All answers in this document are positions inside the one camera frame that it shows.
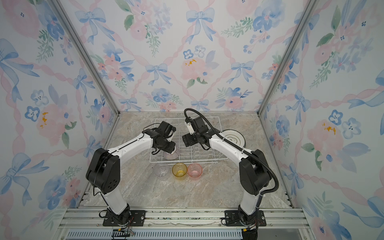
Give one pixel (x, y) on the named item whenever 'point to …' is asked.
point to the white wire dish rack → (192, 152)
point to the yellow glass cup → (179, 170)
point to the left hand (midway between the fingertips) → (171, 146)
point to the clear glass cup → (161, 171)
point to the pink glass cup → (194, 170)
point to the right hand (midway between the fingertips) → (189, 135)
